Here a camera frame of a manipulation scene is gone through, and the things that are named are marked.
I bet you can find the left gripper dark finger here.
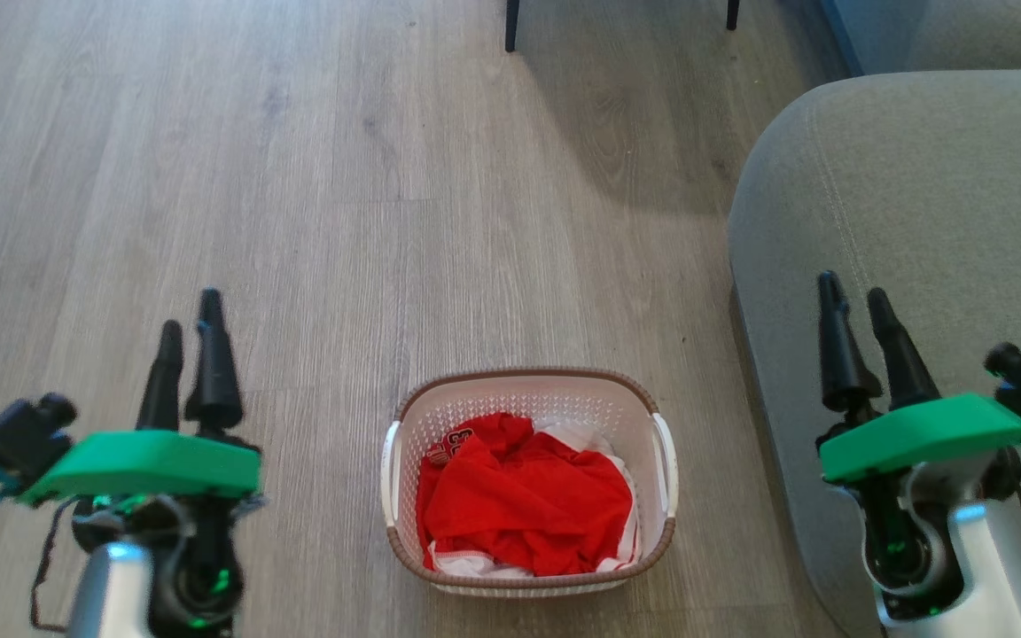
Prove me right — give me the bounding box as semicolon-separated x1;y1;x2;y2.
136;320;185;434
183;288;245;439

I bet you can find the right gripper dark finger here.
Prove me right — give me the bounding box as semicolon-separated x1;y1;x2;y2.
867;287;943;412
817;270;884;414

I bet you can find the white laundry basket brown rim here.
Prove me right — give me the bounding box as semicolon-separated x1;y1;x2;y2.
380;367;680;597

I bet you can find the white garment red trim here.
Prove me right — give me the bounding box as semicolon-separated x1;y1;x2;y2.
425;424;641;579

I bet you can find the grey fabric sofa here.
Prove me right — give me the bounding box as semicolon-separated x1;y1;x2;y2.
727;67;1021;638

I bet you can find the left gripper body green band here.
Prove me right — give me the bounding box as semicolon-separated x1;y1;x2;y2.
18;431;263;555

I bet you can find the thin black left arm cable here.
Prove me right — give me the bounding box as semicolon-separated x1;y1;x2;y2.
28;498;79;635

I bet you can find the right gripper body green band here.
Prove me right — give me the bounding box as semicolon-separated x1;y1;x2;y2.
815;392;1021;537

